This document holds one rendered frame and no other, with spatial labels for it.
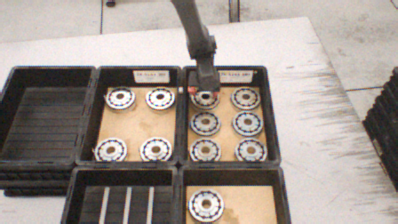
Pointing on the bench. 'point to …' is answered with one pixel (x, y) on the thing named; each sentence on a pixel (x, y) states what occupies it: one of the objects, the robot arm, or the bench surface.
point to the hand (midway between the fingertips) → (203, 96)
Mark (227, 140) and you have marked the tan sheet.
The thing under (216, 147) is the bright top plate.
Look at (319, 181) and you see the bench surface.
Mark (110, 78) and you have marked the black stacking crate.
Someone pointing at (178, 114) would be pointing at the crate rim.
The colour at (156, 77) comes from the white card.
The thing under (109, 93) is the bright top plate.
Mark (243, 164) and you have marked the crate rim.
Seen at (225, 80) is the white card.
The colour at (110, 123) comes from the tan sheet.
